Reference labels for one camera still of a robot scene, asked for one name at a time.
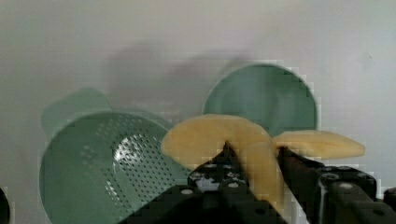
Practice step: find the yellow peeled banana toy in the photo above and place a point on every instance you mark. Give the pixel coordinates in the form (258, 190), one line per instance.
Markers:
(198, 140)

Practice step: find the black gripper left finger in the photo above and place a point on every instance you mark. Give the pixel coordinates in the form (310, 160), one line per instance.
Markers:
(217, 192)

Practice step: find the black cylinder left lower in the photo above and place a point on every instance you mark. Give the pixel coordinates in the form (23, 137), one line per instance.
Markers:
(4, 208)

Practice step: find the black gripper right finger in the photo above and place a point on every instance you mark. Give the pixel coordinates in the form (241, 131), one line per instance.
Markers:
(335, 194)

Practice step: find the green perforated colander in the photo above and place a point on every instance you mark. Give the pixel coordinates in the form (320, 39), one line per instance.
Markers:
(102, 163)

